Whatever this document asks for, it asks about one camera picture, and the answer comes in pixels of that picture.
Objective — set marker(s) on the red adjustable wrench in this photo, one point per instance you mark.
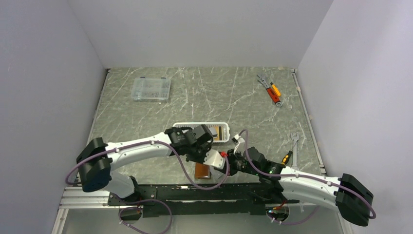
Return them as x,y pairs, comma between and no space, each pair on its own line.
274,97

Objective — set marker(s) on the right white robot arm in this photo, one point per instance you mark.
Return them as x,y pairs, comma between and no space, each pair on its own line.
345,194

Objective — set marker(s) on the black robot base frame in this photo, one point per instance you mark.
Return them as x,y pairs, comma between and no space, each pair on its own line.
185,199

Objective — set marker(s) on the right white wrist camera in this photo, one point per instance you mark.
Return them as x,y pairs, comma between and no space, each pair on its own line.
239,143

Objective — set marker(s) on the silver open-end wrench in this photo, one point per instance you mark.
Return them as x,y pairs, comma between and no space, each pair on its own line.
295,137

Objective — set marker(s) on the silver VIP card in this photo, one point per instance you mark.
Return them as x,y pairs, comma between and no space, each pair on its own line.
217,176

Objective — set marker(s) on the yellow handled screwdriver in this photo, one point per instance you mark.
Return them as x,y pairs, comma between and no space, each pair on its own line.
275,89

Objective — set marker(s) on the yellow black screwdriver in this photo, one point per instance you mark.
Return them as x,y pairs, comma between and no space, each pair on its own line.
287,158

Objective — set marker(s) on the gold credit card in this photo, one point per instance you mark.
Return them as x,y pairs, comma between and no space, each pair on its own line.
222,134

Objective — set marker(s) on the clear plastic organizer box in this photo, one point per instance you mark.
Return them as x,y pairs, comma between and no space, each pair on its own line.
151,89

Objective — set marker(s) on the white plastic basket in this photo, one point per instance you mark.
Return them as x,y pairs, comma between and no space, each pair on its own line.
208,125

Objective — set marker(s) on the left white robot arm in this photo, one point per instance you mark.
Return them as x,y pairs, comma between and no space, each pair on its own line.
99,161

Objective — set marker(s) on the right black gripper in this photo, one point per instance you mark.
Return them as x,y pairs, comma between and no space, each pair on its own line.
231,158

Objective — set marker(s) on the brown leather card holder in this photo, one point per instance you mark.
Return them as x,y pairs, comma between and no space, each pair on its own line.
202,171

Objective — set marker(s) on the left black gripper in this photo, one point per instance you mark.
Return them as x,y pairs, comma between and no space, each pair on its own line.
206,147

